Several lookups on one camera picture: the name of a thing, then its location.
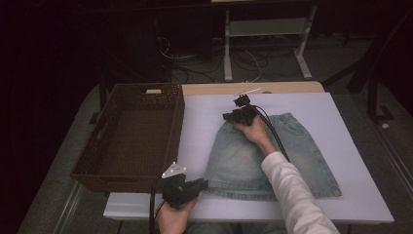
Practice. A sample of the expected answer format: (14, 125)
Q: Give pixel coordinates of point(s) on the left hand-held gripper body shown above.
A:
(177, 193)

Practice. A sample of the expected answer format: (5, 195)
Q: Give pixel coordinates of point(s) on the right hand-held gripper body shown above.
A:
(245, 115)

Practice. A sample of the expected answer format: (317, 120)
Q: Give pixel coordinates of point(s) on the light blue denim skirt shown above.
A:
(233, 162)

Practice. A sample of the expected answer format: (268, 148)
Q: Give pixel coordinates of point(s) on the brown wicker basket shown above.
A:
(136, 139)

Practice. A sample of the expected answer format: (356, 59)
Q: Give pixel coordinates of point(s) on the person's right hand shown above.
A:
(256, 133)

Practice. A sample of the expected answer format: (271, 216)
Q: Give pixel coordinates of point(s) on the person's left hand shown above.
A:
(173, 219)

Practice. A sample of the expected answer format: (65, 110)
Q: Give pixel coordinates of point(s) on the person's left leg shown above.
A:
(211, 228)

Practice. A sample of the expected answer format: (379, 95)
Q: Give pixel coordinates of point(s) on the person's leg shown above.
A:
(263, 228)
(211, 228)

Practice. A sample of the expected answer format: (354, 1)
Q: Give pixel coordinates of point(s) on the person's right leg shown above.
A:
(263, 228)

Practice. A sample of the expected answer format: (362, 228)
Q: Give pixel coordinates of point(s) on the white board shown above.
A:
(350, 146)

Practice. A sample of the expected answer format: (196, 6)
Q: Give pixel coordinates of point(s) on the black metal stand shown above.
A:
(373, 81)

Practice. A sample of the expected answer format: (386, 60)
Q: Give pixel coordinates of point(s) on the small white round object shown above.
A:
(384, 125)

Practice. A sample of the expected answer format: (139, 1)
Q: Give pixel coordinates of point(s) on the white metal desk frame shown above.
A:
(266, 26)

